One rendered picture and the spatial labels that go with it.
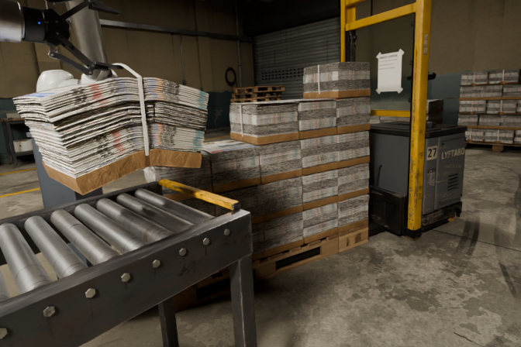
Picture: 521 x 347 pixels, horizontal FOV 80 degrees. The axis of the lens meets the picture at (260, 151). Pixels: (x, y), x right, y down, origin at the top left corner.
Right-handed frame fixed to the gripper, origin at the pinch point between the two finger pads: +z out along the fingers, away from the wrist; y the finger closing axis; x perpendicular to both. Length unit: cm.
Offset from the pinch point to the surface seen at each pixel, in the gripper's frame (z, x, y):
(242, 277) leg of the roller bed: 20, 31, 64
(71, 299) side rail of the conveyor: -21, 30, 52
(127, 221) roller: -0.7, 5.2, 49.5
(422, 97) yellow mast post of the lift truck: 192, 18, 8
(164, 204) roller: 12, 2, 48
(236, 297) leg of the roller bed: 20, 29, 70
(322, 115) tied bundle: 133, -21, 22
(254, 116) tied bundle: 88, -36, 23
